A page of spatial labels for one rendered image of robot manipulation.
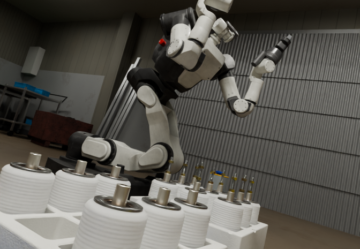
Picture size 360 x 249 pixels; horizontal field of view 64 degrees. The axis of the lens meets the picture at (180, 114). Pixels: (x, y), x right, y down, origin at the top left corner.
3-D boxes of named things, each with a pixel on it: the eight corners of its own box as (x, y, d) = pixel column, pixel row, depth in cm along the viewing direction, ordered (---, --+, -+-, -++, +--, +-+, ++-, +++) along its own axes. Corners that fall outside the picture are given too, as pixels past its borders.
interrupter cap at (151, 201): (132, 200, 52) (133, 196, 52) (156, 200, 58) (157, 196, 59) (166, 212, 48) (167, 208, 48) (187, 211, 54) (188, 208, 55)
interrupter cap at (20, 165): (1, 163, 55) (2, 160, 55) (37, 167, 61) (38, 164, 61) (22, 173, 51) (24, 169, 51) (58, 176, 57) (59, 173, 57)
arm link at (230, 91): (228, 117, 152) (217, 78, 158) (231, 121, 164) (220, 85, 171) (250, 110, 150) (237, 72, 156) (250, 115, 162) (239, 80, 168)
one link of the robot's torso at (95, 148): (77, 156, 159) (84, 133, 161) (103, 160, 175) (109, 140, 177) (104, 165, 148) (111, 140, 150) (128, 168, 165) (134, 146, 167)
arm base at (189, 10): (158, 25, 127) (159, 10, 133) (167, 47, 137) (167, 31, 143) (192, 18, 123) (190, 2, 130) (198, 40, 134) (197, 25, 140)
